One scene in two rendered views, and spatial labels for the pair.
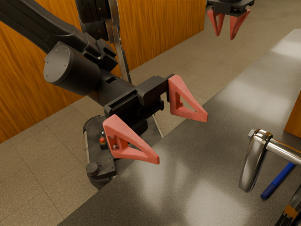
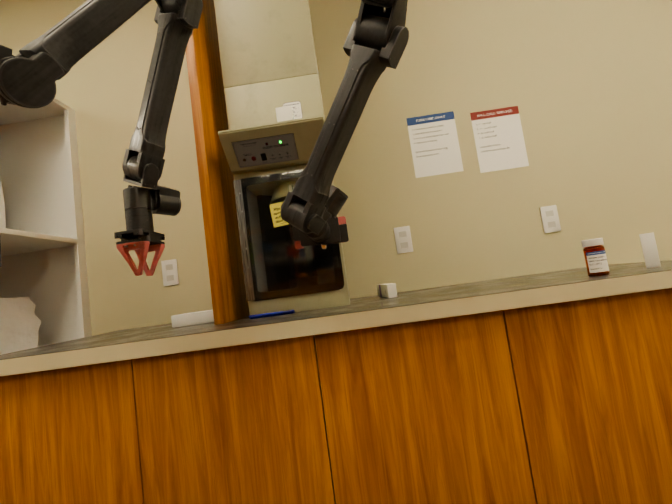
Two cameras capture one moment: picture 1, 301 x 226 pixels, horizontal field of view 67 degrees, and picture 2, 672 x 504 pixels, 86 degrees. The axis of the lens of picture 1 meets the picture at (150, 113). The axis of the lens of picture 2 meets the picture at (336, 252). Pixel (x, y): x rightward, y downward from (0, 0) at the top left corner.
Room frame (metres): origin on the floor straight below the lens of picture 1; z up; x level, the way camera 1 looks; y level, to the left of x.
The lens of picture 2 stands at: (0.92, 0.66, 1.01)
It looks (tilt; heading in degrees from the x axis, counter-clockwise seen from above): 5 degrees up; 222
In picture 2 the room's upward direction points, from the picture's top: 8 degrees counter-clockwise
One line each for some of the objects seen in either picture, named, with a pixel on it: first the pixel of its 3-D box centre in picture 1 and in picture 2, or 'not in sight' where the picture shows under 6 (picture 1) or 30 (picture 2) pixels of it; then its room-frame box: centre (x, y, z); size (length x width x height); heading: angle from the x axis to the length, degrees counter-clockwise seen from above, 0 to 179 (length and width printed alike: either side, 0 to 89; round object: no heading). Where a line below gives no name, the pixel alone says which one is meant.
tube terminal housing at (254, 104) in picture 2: not in sight; (291, 201); (0.07, -0.30, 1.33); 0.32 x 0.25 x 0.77; 130
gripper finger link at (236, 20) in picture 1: (230, 21); (144, 256); (0.60, -0.24, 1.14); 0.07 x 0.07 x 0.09; 40
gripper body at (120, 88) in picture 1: (126, 101); (318, 230); (0.29, 0.04, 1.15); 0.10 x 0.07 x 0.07; 130
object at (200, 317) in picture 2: not in sight; (202, 316); (0.31, -0.55, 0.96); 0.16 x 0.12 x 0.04; 124
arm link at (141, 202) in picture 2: not in sight; (139, 200); (0.60, -0.24, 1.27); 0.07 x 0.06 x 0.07; 12
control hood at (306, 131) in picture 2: not in sight; (275, 146); (0.21, -0.18, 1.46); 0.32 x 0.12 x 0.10; 130
